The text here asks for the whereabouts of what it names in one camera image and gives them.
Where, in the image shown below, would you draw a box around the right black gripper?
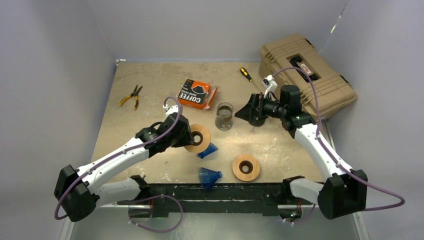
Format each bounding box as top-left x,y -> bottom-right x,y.
235,93 -> 287,122

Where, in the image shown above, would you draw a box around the wooden dripper ring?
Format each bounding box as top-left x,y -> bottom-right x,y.
183,123 -> 212,154
231,154 -> 261,183

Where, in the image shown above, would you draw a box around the grey glass carafe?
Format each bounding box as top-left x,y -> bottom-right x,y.
215,102 -> 234,131

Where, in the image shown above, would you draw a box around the blue glass dripper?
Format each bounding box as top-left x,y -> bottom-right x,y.
197,142 -> 219,159
198,167 -> 223,190

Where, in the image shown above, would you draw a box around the orange coffee filter box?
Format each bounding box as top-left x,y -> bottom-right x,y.
176,79 -> 219,110

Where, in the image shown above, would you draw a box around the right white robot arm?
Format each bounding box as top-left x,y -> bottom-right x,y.
235,85 -> 368,220

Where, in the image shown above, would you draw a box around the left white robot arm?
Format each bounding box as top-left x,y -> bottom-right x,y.
53,113 -> 194,222

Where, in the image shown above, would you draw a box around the yellow black screwdriver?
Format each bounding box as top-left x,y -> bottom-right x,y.
239,67 -> 263,95

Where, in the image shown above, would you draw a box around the tan plastic tool case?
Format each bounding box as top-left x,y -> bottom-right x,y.
258,33 -> 357,120

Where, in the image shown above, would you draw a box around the yellow handled pliers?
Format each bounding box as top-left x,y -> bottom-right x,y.
119,85 -> 143,111

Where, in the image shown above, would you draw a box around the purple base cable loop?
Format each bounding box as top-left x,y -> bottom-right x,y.
127,194 -> 184,233

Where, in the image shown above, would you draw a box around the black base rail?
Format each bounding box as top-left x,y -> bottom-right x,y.
118,182 -> 299,218

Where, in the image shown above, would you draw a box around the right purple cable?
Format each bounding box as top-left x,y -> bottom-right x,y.
271,66 -> 406,212

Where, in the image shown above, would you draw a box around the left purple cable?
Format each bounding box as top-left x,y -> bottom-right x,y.
54,96 -> 183,221

